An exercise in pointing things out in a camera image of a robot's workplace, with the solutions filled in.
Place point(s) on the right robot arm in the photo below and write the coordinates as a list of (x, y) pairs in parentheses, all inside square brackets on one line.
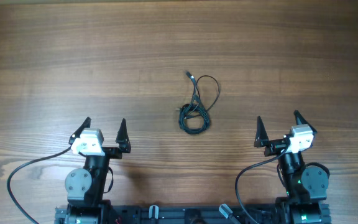
[(306, 183)]

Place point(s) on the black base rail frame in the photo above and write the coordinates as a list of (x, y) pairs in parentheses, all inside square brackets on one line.
[(256, 213)]

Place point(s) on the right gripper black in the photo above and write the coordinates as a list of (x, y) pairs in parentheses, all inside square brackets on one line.
[(275, 146)]

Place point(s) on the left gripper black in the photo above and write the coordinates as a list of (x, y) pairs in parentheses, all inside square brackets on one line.
[(115, 153)]

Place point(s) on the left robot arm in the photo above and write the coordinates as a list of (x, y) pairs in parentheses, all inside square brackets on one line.
[(85, 186)]

